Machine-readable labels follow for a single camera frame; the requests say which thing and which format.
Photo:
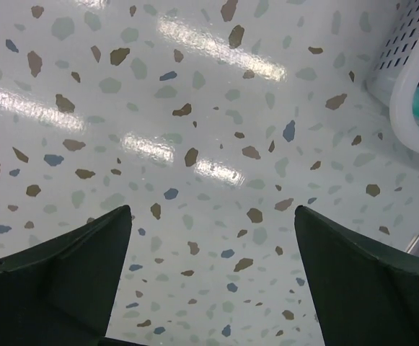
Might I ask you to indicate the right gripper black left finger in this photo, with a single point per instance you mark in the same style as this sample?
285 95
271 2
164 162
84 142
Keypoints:
62 291

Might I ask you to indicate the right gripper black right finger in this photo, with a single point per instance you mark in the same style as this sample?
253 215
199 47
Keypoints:
364 292

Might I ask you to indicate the white plastic laundry basket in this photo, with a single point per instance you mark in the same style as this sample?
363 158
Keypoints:
394 75

